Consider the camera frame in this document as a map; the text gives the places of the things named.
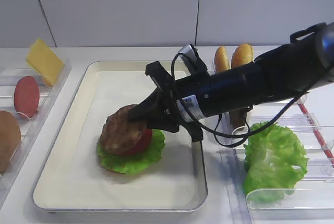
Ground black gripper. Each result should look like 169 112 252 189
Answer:
128 61 209 142

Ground brown meat patty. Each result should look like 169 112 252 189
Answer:
100 104 147 155
229 105 253 128

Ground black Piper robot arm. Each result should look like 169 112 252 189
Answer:
128 23 333 142

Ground red tomato slice on burger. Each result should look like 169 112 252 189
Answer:
121 128 153 157

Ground green lettuce leaf on burger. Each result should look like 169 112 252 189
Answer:
96 129 165 174

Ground green lettuce in rack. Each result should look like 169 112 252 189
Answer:
243 124 308 204

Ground yellow cheese slices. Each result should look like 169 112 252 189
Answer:
26 39 64 87

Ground red tomato slice in rack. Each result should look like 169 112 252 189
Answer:
14 76 40 117

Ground white paper tray liner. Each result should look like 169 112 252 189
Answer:
70 71 194 186

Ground left golden bun half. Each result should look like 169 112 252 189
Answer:
214 46 230 73

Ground golden bun half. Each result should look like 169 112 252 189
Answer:
231 43 254 68
214 46 230 73

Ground right golden bun half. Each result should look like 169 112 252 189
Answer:
231 43 254 68

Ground cream metal tray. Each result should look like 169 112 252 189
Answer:
32 61 208 213

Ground clear acrylic left rack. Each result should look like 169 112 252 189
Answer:
1 59 71 197

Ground clear acrylic rack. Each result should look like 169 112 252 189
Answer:
1 59 71 197
218 86 333 223

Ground brown bun in left rack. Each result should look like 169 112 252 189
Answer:
1 111 21 173

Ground clear acrylic right rack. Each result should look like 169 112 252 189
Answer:
218 86 333 223

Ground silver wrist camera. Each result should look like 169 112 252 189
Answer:
178 44 209 75

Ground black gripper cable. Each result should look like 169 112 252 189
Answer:
171 51 310 148

